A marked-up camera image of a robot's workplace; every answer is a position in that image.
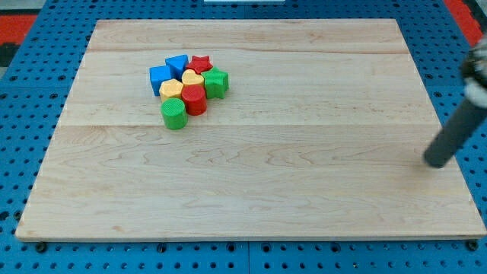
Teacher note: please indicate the light wooden board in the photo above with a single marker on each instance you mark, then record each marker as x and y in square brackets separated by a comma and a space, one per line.
[319, 138]

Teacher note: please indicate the blue cube block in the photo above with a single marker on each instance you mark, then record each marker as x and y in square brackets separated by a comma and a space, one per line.
[157, 75]

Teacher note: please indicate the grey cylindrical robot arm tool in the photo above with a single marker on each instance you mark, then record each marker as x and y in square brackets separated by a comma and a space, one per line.
[470, 114]

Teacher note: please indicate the green cylinder block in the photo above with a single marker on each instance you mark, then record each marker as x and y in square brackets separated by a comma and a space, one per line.
[174, 113]

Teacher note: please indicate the yellow hexagon block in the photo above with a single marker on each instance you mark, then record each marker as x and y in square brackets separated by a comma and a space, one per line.
[170, 89]

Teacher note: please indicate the yellow heart block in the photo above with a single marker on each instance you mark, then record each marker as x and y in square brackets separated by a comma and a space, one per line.
[190, 77]

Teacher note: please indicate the green star block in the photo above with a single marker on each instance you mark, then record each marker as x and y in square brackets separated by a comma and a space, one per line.
[216, 83]

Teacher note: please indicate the blue triangle block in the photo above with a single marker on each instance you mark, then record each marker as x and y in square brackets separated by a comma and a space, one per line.
[177, 65]

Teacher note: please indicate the red star block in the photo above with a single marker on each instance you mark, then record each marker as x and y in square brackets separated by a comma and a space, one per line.
[200, 64]

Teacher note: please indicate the red cylinder block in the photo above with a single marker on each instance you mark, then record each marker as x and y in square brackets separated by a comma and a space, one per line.
[194, 97]

